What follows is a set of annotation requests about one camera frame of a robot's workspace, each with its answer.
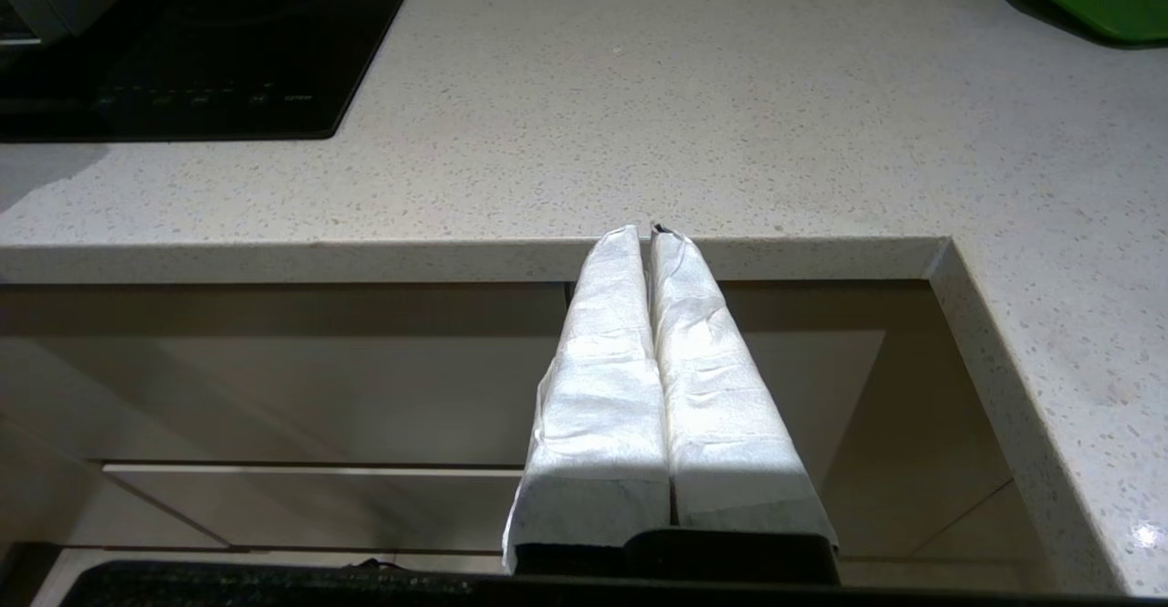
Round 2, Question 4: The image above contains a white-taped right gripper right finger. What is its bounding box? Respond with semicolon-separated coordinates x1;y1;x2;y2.
649;228;840;550

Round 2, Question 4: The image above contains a beige base cabinet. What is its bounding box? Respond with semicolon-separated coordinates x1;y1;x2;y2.
0;278;1037;590

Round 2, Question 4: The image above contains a black induction cooktop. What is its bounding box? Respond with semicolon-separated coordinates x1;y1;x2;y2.
0;0;431;143

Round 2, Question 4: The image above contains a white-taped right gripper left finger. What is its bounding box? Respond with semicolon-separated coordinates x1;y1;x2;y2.
501;224;673;575

